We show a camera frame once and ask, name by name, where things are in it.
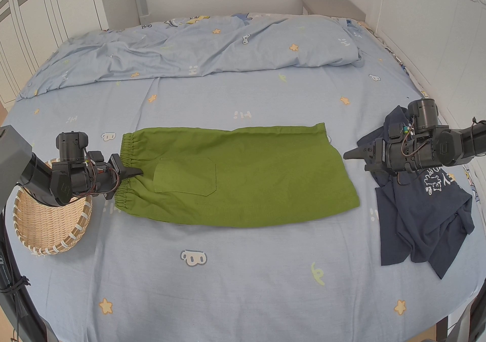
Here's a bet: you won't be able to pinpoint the round woven basket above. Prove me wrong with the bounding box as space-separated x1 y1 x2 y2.
13 158 93 255

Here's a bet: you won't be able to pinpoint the pale blue quilt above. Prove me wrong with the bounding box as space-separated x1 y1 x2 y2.
16 12 365 101

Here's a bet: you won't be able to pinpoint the dark blue printed T-shirt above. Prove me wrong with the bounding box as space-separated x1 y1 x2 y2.
357 105 476 279

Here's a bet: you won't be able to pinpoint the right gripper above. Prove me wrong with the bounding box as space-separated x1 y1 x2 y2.
364 138 414 175

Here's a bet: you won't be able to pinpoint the grey bedside table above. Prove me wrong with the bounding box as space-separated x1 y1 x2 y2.
299 0 367 22

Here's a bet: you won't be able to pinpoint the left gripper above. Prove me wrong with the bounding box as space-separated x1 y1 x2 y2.
88 154 132 200

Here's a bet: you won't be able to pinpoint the green shorts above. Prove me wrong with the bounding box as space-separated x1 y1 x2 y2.
114 122 360 228

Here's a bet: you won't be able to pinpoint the white wardrobe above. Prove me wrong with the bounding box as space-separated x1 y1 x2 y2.
0 0 149 106

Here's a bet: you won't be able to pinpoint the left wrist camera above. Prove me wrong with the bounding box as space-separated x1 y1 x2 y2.
87 150 108 169

